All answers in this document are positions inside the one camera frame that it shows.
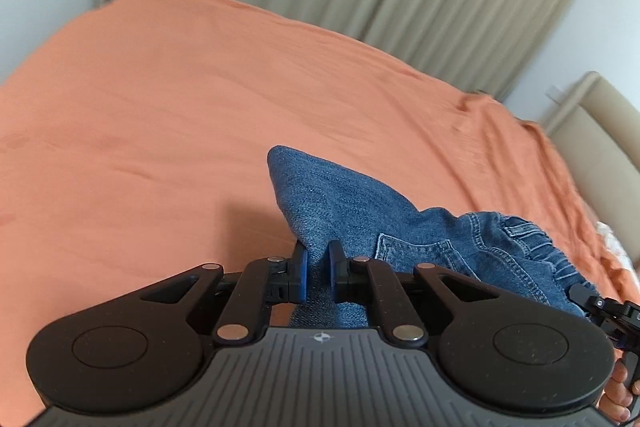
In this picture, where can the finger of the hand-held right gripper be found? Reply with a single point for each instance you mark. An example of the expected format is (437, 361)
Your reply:
(582, 297)

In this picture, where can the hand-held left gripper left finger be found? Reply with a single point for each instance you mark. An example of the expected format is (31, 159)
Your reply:
(300, 272)

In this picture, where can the white wall socket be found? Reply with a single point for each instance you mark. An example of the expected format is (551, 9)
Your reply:
(555, 93)

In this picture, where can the beige padded headboard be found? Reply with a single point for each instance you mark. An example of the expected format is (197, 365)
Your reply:
(600, 142)

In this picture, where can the blue denim pants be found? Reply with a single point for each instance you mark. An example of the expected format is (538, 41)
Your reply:
(350, 207)

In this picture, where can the orange bed sheet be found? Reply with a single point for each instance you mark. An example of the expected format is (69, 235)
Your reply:
(175, 107)

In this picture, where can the person's right hand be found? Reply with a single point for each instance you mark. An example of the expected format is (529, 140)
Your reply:
(617, 389)

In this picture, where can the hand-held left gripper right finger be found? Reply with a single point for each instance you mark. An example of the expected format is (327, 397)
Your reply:
(334, 272)

